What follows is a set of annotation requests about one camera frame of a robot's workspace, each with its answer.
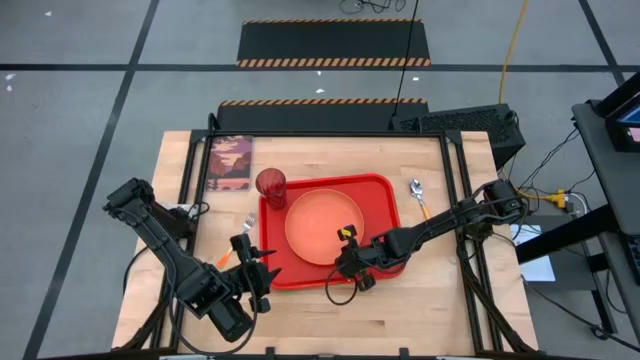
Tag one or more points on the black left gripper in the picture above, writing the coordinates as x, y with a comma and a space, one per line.
247, 280

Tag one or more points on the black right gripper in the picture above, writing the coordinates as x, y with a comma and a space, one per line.
370, 257

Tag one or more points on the orange round plate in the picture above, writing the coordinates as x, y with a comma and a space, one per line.
317, 225

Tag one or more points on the red faceted plastic cup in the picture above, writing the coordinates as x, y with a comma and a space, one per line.
271, 186

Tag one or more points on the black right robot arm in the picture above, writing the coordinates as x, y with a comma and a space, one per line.
450, 217

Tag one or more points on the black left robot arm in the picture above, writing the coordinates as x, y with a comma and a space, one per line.
165, 245

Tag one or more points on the red plastic tray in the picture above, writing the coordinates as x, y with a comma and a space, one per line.
385, 200

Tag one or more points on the landscape print card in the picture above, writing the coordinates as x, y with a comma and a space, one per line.
229, 162

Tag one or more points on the white paper sheet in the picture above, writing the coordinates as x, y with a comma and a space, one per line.
540, 265

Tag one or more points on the yellow power splitter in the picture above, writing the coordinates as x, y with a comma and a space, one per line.
556, 197

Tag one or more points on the dark grey desk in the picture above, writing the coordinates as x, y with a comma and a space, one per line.
612, 170

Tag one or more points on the black laptop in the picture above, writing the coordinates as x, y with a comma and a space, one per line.
625, 120

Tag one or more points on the black aluminium table frame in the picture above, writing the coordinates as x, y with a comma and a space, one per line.
325, 134

